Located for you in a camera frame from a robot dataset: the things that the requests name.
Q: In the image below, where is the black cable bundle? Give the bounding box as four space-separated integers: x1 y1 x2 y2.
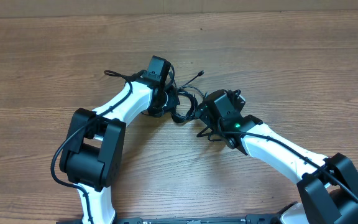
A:
169 70 205 124

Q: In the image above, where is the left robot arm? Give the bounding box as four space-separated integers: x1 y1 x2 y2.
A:
51 56 174 223

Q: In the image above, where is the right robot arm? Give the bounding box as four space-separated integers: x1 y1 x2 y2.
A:
196 90 358 223

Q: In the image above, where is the cardboard backboard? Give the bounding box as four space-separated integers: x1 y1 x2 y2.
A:
0 0 358 18

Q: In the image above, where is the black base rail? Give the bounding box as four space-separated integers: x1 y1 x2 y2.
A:
56 202 301 224

